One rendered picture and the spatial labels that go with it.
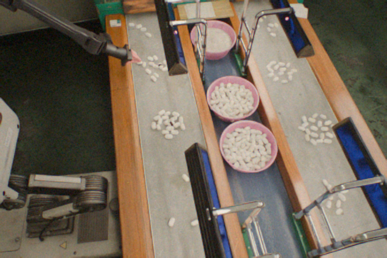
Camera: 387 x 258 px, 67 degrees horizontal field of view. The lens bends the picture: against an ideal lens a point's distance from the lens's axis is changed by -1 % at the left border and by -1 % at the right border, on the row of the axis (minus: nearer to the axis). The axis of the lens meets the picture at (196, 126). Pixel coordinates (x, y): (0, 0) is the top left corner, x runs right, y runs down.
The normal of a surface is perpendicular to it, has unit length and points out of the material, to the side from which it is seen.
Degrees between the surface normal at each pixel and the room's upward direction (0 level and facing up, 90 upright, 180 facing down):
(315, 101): 0
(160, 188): 0
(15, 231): 0
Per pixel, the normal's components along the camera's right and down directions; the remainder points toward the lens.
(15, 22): 0.29, 0.83
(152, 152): 0.03, -0.50
